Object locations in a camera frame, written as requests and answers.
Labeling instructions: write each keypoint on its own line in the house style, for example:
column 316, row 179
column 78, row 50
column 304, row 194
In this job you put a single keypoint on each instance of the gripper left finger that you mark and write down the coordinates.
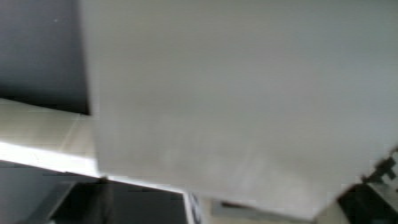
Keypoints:
column 74, row 205

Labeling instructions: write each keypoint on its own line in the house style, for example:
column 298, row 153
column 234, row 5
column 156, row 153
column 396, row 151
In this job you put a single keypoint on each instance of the white round stool seat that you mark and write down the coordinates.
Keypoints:
column 224, row 214

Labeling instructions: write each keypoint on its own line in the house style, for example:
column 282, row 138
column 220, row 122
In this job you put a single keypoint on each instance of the white stool leg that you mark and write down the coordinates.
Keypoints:
column 243, row 95

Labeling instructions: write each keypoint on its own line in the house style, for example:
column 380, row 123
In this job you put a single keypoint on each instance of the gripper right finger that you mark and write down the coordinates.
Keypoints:
column 366, row 208

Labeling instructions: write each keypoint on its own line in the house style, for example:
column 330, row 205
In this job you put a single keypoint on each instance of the white front fence bar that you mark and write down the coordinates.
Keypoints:
column 46, row 141

